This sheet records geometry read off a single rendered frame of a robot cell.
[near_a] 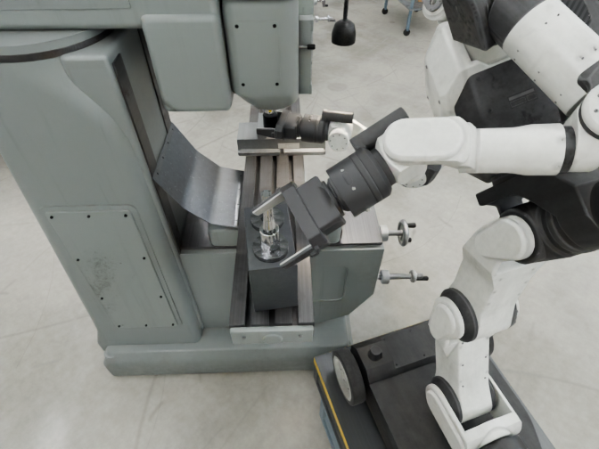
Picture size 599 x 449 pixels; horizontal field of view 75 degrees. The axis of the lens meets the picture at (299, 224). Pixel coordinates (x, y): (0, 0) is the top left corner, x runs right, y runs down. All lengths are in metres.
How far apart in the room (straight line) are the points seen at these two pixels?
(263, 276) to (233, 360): 1.06
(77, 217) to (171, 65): 0.60
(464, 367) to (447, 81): 0.79
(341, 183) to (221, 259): 1.03
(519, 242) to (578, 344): 1.81
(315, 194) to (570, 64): 0.39
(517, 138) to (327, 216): 0.28
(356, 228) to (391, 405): 0.64
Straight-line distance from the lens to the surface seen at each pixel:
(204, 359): 2.01
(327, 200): 0.61
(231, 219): 1.43
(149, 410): 2.15
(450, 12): 0.78
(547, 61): 0.69
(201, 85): 1.14
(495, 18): 0.73
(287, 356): 1.97
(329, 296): 1.79
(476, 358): 1.28
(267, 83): 1.14
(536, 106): 0.83
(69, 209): 1.45
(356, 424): 1.61
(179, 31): 1.09
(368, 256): 1.57
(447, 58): 0.84
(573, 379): 2.48
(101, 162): 1.28
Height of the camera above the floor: 1.93
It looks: 47 degrees down
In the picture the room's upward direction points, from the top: straight up
